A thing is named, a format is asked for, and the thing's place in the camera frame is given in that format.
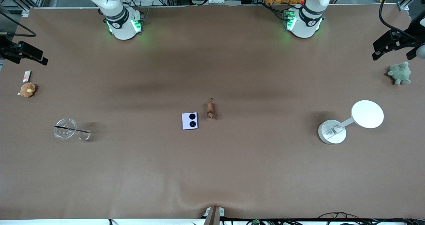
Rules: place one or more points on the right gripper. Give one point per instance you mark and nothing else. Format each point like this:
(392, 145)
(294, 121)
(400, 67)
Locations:
(7, 50)

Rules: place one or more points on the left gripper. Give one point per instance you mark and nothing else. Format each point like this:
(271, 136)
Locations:
(412, 38)

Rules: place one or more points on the white box with black dots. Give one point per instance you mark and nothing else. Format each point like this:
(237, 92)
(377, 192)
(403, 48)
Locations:
(190, 121)

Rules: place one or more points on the brown lion statue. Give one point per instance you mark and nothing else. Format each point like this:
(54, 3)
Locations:
(210, 109)

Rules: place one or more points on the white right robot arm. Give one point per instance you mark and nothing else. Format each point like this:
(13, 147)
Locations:
(122, 25)

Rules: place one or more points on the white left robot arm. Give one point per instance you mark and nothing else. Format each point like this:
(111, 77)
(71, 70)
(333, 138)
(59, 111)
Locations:
(303, 25)

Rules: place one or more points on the small red white box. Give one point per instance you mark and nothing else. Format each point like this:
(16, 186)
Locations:
(26, 75)

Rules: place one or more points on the green plush turtle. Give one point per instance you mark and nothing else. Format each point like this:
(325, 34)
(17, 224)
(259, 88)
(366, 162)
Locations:
(400, 73)

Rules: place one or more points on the brown plush toy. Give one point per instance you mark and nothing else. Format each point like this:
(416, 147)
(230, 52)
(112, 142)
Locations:
(27, 89)

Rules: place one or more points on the white desk lamp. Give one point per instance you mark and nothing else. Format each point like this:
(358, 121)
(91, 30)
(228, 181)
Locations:
(367, 114)

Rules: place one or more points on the clear plastic cup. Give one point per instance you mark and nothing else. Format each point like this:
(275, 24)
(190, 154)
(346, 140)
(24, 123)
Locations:
(66, 129)

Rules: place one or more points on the black straw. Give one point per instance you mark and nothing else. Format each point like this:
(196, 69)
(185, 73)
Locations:
(71, 129)

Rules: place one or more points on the white power strip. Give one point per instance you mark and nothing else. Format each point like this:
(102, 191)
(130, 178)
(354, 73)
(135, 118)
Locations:
(212, 0)

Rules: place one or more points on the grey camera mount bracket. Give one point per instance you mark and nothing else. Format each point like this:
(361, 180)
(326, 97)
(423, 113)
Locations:
(214, 215)

